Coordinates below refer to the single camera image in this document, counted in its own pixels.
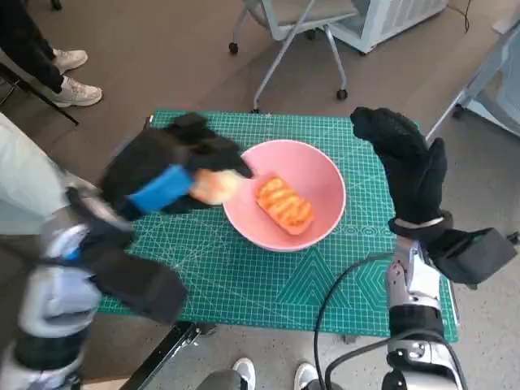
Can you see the black slanted stand bar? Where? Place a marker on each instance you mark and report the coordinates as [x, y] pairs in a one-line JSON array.
[[40, 97]]

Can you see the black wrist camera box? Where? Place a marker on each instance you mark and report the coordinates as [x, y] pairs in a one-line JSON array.
[[142, 284], [471, 254]]

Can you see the green cutting mat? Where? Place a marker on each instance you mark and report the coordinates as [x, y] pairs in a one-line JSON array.
[[252, 284]]

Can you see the pink bowl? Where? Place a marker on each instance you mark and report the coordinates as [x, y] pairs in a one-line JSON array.
[[317, 183]]

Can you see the round toy bread bun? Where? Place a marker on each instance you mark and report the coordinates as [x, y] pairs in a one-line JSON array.
[[215, 187]]

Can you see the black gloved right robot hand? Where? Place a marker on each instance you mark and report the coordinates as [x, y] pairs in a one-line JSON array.
[[414, 174]]

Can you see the grey mesh cart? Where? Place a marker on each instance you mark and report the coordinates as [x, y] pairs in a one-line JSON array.
[[503, 89]]

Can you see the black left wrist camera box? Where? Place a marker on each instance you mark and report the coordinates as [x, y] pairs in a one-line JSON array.
[[142, 284]]

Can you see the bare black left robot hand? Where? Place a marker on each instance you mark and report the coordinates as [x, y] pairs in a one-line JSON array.
[[162, 154]]

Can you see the beige flat board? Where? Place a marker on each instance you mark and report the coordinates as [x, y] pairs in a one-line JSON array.
[[510, 25]]

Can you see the long twisted toy bread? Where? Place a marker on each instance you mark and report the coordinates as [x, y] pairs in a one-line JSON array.
[[284, 203]]

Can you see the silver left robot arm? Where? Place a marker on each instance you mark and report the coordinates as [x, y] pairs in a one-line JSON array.
[[53, 292]]

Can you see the grey rolling chair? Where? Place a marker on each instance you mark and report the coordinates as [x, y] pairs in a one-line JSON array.
[[288, 36]]

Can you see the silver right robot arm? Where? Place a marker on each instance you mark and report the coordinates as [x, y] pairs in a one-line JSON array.
[[414, 292]]

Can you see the dark leg with white foot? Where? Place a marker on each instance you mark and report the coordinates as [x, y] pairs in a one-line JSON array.
[[304, 371], [243, 369]]

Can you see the white perforated cabinet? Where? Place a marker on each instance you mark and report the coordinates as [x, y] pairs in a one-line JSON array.
[[394, 20]]

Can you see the black caster wheel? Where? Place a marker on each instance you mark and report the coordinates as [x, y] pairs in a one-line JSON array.
[[514, 238]]

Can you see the black table frame bracket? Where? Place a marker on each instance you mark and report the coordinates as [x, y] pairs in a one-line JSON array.
[[174, 345]]

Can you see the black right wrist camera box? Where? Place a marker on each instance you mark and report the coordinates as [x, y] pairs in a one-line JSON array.
[[471, 254]]

